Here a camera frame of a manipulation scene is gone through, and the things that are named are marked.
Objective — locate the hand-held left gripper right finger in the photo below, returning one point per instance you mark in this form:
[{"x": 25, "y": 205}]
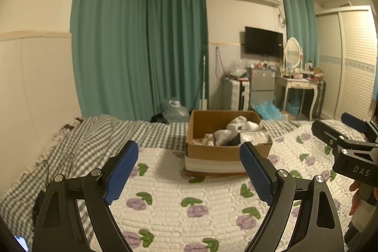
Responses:
[{"x": 257, "y": 172}]

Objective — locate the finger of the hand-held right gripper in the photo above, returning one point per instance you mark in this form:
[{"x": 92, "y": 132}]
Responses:
[
  {"x": 329, "y": 135},
  {"x": 356, "y": 120}
]

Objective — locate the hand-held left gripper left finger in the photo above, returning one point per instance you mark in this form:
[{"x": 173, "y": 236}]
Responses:
[{"x": 122, "y": 172}]

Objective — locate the brown cardboard box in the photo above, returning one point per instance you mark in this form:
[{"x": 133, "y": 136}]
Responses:
[{"x": 218, "y": 160}]

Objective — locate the white grey sock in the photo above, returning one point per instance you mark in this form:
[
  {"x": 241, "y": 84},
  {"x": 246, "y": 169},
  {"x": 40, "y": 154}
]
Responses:
[{"x": 226, "y": 137}]

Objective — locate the cream ruffled cloth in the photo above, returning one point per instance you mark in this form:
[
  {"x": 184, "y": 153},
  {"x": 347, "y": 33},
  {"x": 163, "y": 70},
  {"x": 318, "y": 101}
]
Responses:
[{"x": 203, "y": 140}]

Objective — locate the person's right hand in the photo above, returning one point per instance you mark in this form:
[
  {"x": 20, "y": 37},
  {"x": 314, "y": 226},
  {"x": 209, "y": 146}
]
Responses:
[{"x": 354, "y": 199}]

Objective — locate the dark ribbed suitcase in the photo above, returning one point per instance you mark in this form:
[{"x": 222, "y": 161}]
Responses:
[{"x": 319, "y": 98}]

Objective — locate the blue basket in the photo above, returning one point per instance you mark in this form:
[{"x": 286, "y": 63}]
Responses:
[{"x": 292, "y": 108}]

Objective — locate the white louvred wardrobe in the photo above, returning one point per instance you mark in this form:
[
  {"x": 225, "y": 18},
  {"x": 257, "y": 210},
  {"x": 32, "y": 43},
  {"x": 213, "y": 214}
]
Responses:
[{"x": 351, "y": 69}]

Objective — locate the blue plastic bag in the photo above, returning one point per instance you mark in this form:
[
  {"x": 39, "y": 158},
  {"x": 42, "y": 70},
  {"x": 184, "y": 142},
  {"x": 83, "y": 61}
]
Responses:
[{"x": 267, "y": 111}]

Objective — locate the white vanity desk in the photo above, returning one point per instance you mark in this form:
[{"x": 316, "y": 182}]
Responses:
[{"x": 293, "y": 83}]

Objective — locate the clear water jug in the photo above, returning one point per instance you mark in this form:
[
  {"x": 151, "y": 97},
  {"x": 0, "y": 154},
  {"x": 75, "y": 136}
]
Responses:
[{"x": 175, "y": 113}]

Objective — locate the white ribbed suitcase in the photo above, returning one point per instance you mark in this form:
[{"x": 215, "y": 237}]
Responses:
[{"x": 233, "y": 94}]

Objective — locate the small silver fridge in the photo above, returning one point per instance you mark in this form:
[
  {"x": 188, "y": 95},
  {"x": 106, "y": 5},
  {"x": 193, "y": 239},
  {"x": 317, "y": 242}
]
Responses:
[{"x": 261, "y": 86}]

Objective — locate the oval white vanity mirror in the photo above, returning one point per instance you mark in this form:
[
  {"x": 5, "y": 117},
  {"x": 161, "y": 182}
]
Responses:
[{"x": 293, "y": 52}]

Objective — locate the clear plastic bags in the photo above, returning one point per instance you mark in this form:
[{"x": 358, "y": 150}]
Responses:
[{"x": 237, "y": 72}]

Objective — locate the narrow teal curtain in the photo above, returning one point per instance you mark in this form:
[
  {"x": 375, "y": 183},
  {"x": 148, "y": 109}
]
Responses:
[{"x": 298, "y": 21}]

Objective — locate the smartphone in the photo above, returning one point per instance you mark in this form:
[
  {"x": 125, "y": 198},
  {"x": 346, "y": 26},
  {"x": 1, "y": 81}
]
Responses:
[{"x": 22, "y": 243}]

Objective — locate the wide teal curtain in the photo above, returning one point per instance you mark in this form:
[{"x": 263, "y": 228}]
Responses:
[{"x": 109, "y": 33}]

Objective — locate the black wall television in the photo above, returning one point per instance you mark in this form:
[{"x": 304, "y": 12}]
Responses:
[{"x": 263, "y": 41}]

